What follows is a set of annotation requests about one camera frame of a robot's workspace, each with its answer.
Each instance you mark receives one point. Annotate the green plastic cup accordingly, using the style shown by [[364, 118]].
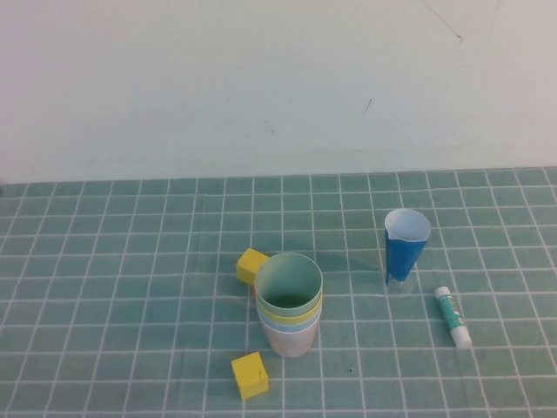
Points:
[[287, 274]]

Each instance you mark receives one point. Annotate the yellow plastic cup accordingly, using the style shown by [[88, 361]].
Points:
[[289, 322]]

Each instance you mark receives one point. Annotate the yellow cube block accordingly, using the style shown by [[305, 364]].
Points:
[[248, 376], [248, 265]]

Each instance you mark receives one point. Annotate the blue paper cone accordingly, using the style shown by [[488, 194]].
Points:
[[402, 261]]

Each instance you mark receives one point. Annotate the pink plastic cup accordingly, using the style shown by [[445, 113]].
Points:
[[289, 347]]

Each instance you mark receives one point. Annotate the small clear glass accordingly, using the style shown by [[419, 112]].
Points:
[[398, 287]]

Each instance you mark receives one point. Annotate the green checked tablecloth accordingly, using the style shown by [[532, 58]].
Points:
[[130, 348]]

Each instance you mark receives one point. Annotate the white green glue stick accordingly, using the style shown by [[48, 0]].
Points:
[[452, 318]]

